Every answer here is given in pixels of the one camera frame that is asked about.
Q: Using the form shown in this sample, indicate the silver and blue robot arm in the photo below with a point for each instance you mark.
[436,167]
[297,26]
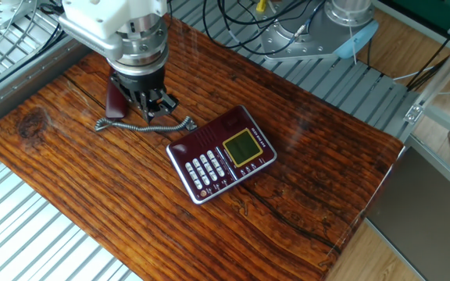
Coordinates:
[143,50]

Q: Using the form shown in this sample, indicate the silver corner bracket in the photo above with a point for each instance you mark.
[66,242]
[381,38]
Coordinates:
[413,114]

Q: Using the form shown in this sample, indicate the glossy wood-grain board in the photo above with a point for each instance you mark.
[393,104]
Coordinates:
[92,195]

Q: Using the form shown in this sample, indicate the grey metal panel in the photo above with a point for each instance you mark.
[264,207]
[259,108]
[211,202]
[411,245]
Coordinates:
[424,218]

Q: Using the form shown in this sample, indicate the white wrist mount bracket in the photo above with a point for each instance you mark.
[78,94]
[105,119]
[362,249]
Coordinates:
[108,15]

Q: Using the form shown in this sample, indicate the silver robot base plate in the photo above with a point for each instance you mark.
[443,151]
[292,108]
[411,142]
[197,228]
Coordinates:
[287,43]

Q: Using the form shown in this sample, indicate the aluminium frame post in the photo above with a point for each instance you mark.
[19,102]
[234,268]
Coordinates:
[443,70]

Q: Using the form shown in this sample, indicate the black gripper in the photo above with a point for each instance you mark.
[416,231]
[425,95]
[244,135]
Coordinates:
[139,84]

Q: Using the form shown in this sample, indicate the maroon telephone handset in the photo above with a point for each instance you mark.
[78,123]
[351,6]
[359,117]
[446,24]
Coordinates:
[115,106]

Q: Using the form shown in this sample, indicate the grey aluminium frame rail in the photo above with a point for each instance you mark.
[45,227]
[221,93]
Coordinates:
[14,89]

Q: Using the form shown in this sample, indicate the yellow plastic clip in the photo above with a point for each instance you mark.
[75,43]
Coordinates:
[261,5]

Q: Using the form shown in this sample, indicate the maroon telephone base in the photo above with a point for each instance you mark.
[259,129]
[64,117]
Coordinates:
[244,148]

